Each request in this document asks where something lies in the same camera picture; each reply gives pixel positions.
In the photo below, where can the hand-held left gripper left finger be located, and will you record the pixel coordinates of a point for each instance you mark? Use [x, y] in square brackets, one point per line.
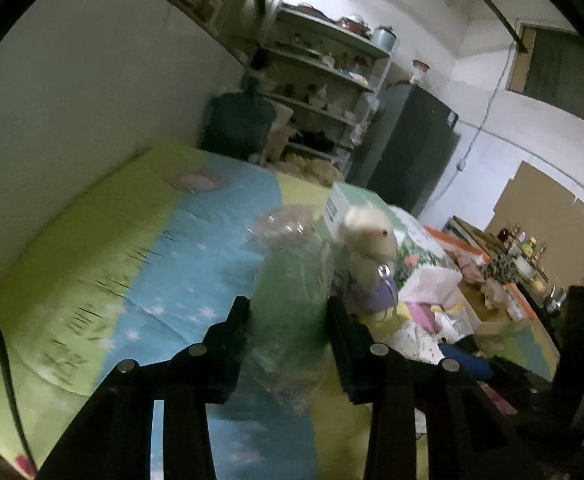
[232, 340]

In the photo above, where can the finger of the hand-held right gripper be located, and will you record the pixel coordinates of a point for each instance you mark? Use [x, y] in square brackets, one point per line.
[464, 367]

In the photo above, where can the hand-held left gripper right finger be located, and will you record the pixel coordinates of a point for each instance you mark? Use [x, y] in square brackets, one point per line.
[344, 345]

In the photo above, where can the white floral cloth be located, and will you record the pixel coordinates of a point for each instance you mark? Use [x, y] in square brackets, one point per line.
[421, 340]

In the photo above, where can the green egg-shaped soft toy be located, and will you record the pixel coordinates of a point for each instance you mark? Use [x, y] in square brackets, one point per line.
[292, 320]

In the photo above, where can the cardboard box with orange rim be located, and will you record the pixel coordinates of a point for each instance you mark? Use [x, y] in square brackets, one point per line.
[471, 300]

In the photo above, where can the leopard print cloth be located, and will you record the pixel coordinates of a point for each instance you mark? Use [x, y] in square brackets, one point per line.
[501, 267]

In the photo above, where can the cream teddy bear plush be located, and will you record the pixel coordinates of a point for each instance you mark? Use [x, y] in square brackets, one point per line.
[366, 235]

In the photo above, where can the green white tissue box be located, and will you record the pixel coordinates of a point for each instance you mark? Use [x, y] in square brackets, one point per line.
[342, 200]

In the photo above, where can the floral tissue packet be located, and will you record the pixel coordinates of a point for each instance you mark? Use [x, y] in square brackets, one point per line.
[416, 250]

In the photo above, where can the kitchen counter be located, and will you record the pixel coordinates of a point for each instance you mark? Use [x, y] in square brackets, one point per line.
[471, 235]

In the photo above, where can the yellow plastic bag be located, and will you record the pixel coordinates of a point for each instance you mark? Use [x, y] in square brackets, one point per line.
[312, 167]

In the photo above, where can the dark grey refrigerator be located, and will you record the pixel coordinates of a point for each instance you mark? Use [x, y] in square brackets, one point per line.
[406, 150]

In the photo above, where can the blue water jug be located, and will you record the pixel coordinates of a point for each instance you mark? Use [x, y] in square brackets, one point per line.
[237, 120]

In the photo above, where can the dark high window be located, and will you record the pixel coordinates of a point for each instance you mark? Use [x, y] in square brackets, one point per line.
[556, 70]

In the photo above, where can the white metal shelf rack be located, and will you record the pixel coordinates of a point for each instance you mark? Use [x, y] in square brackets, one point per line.
[317, 72]

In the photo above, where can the black water pump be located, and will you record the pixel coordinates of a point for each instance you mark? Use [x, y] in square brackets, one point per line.
[260, 65]

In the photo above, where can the glass jar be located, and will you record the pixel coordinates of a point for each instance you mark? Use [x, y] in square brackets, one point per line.
[420, 72]

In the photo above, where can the teal enamel pot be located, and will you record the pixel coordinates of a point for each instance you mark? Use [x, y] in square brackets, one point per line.
[384, 39]

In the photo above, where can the cardboard sheet on wall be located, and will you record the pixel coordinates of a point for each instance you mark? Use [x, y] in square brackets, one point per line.
[546, 210]

